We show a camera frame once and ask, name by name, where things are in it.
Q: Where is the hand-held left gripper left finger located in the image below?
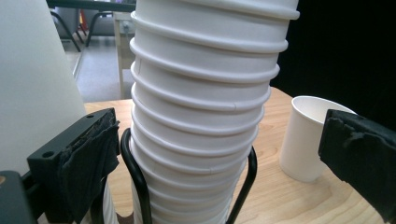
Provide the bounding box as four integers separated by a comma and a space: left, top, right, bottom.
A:
27, 107, 121, 224

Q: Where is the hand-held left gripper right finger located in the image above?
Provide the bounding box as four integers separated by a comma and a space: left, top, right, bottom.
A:
318, 108, 396, 224

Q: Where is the single white paper cup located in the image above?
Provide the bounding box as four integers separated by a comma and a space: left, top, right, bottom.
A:
278, 95, 357, 183

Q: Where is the short stack of paper cups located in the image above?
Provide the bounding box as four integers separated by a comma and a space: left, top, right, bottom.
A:
0, 0, 120, 224

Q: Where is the tall stack of paper cups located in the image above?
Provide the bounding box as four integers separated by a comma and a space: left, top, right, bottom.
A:
129, 0, 301, 224

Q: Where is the black curtain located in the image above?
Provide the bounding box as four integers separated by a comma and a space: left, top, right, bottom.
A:
270, 0, 396, 133

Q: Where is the white desk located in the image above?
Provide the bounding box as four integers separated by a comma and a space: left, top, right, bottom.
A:
112, 11, 136, 101

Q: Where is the black metal chair frame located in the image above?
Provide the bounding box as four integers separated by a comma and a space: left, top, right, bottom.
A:
49, 8, 82, 53
84, 10, 114, 49

